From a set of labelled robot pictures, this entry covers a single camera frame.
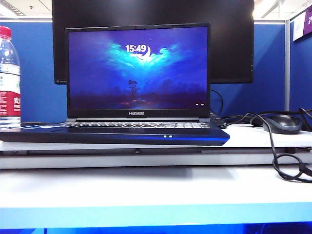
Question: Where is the black Hasee laptop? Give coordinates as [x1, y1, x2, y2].
[0, 22, 231, 147]

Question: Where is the white desk riser board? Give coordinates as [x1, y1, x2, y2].
[0, 121, 312, 170]

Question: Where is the black ASUS computer monitor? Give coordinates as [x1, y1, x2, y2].
[51, 0, 254, 85]

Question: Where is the blue office partition panel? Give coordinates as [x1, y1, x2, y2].
[0, 21, 286, 124]
[289, 36, 312, 114]

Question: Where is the black grey computer mouse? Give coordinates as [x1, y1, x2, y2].
[262, 114, 303, 135]

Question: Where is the red label water bottle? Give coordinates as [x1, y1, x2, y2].
[0, 25, 22, 130]

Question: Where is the thin black monitor cable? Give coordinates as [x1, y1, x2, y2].
[209, 89, 224, 118]

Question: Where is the black laptop plug cable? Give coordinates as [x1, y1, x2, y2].
[212, 114, 254, 129]

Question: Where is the black looped cable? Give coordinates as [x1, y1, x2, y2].
[245, 112, 312, 183]

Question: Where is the grey partition post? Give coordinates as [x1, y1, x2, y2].
[284, 20, 292, 113]

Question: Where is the purple white wall sign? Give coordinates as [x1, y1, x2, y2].
[292, 9, 312, 42]

